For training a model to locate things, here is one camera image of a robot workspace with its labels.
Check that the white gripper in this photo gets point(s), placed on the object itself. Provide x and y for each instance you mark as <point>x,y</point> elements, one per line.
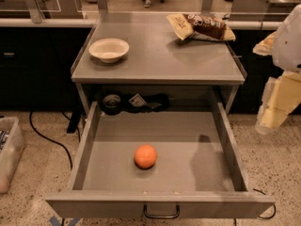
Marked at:
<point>288,46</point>

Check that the orange fruit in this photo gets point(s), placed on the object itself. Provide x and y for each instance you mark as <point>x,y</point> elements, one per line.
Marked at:
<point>145,157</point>

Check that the grey metal cabinet counter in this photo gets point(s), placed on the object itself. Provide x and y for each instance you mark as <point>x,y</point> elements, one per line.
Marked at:
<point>157,62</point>

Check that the grey open drawer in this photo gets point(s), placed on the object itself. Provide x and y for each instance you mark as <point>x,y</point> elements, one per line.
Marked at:
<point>198,167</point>

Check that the brown chip bag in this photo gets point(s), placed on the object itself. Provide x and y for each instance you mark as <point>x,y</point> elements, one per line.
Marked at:
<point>200,27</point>

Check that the white tag card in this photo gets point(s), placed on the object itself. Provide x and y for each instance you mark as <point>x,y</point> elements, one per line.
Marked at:
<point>137,101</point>

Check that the black tape roll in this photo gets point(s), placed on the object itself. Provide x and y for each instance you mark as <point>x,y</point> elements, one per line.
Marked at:
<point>111,104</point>

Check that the white bowl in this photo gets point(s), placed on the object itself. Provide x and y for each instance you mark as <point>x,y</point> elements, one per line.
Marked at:
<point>109,50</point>

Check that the clear plastic bin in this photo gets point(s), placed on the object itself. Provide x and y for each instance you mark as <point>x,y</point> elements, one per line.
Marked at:
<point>11,152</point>

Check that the black drawer handle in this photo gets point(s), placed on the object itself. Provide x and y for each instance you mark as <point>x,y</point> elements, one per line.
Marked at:
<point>161,212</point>

